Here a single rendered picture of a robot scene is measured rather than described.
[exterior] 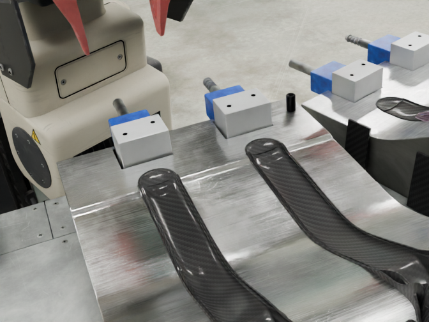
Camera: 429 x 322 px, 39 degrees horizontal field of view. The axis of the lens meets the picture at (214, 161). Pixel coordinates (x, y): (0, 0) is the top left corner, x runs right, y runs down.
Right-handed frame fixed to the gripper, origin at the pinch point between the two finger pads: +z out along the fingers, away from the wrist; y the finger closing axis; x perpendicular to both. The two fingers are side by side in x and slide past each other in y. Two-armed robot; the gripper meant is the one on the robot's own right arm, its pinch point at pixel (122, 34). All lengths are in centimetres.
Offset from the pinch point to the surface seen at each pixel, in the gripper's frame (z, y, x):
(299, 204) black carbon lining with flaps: 13.5, 9.8, -14.0
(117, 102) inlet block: 11.4, -0.5, 9.8
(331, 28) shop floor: 101, 137, 198
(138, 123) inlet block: 9.4, -0.2, 0.3
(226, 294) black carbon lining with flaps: 12.1, -0.3, -22.1
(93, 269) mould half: 12.7, -8.6, -14.1
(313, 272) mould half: 10.5, 5.5, -24.4
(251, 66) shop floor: 101, 86, 181
